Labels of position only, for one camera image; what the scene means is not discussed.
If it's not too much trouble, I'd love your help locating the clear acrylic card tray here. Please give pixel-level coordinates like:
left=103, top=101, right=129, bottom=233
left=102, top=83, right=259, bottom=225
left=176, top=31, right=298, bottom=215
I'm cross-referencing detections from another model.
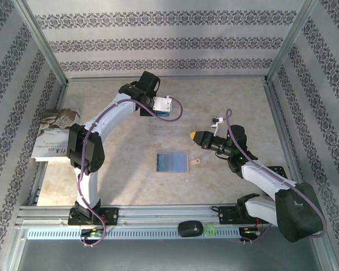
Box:
left=148, top=106, right=193, bottom=139

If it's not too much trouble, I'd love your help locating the black desk calculator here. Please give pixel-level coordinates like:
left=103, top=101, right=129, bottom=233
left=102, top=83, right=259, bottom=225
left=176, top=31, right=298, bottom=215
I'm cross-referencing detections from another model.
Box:
left=268, top=165, right=288, bottom=179

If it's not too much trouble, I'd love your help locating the black oval remote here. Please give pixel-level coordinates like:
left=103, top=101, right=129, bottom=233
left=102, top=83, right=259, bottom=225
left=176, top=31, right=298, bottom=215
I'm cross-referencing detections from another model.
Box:
left=177, top=220, right=203, bottom=238

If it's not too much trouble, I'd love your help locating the small circuit board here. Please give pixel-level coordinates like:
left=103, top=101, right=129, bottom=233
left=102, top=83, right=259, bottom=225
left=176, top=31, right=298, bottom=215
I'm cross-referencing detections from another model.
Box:
left=81, top=228, right=106, bottom=238
left=241, top=227, right=261, bottom=237

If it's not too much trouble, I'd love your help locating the paperback book beige cover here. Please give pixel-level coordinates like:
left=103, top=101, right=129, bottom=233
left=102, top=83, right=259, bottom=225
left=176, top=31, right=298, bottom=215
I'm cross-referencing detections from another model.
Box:
left=31, top=108, right=80, bottom=162

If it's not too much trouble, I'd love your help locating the thin aluminium frame rail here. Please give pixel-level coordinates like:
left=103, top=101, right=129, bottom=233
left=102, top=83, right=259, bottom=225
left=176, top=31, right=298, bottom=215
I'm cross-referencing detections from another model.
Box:
left=66, top=75, right=268, bottom=83

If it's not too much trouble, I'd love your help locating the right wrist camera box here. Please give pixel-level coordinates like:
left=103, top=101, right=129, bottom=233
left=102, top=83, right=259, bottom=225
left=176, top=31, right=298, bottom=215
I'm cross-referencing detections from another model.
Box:
left=210, top=116, right=224, bottom=137

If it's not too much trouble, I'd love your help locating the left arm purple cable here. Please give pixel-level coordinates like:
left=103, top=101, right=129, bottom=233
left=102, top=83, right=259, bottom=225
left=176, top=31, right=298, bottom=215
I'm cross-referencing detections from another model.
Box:
left=77, top=95, right=184, bottom=248

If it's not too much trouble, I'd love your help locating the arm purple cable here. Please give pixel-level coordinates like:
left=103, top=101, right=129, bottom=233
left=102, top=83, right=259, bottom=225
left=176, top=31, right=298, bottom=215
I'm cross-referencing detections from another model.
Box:
left=77, top=95, right=184, bottom=248
left=225, top=108, right=328, bottom=246

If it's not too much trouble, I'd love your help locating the aluminium frame side rail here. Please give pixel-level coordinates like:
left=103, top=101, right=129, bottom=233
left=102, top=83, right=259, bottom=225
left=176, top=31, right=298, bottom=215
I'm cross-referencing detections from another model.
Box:
left=27, top=83, right=70, bottom=207
left=263, top=78, right=311, bottom=204

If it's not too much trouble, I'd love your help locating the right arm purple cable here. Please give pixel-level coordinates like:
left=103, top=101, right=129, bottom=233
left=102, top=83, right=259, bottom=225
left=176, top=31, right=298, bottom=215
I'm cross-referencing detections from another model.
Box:
left=225, top=108, right=328, bottom=246

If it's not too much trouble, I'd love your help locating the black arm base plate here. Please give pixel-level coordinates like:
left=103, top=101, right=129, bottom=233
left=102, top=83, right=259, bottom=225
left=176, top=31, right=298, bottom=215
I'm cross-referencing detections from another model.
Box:
left=67, top=207, right=119, bottom=226
left=218, top=206, right=269, bottom=226

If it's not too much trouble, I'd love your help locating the wide aluminium frame rail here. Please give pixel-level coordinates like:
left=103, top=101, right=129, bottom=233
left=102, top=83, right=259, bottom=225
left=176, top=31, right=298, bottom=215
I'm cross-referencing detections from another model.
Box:
left=15, top=205, right=320, bottom=228

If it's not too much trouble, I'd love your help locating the slotted grey cable duct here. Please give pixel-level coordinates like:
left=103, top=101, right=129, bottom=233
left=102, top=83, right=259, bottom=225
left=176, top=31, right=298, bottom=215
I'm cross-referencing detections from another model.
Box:
left=26, top=228, right=241, bottom=240

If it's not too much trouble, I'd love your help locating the aluminium frame post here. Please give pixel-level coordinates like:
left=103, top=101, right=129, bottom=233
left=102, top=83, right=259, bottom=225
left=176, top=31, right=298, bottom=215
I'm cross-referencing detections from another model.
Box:
left=265, top=0, right=320, bottom=85
left=12, top=0, right=69, bottom=87

